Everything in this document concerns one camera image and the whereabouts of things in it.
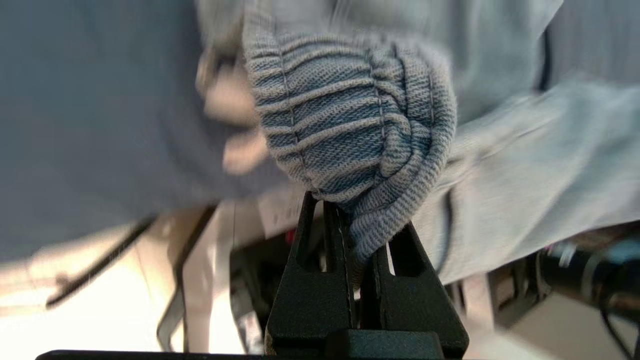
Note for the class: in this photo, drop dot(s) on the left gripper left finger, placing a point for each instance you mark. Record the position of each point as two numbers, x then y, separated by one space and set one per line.
310 300

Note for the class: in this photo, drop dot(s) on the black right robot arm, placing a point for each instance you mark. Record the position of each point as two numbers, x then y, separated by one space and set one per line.
575 270

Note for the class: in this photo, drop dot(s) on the light blue denim shorts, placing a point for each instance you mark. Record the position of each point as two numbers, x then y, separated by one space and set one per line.
360 115

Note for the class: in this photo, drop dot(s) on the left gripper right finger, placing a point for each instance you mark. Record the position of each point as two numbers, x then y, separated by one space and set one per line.
415 310

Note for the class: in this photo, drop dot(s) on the blue bed sheet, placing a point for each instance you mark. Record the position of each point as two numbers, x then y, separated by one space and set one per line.
100 125

